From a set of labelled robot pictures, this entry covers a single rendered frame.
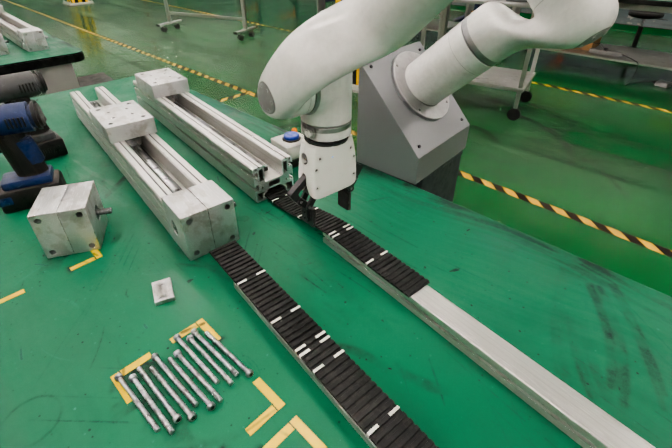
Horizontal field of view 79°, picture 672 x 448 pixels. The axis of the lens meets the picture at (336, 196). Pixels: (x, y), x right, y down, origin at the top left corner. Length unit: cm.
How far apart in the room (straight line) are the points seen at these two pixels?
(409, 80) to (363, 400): 73
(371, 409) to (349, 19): 46
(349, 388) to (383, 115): 62
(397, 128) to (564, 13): 38
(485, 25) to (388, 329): 61
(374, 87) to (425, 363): 60
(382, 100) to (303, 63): 45
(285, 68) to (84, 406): 50
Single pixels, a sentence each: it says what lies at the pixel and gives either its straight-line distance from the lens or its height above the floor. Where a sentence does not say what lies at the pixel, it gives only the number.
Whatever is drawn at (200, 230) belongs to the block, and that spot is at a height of 84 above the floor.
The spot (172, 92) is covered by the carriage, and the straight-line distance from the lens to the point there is 138.
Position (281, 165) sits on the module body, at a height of 85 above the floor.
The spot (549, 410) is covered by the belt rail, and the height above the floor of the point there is 79.
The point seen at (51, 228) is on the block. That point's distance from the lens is 88.
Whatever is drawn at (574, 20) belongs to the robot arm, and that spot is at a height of 116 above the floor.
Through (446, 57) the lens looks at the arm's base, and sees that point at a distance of 97.
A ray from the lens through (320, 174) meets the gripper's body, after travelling 68.
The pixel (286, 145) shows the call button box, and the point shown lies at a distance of 103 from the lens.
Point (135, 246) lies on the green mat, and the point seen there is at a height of 78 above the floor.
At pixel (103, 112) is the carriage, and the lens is 120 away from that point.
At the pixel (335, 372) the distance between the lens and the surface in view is 56.
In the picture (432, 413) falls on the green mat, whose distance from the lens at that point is 59.
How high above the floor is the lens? 128
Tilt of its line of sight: 33 degrees down
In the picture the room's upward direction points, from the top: straight up
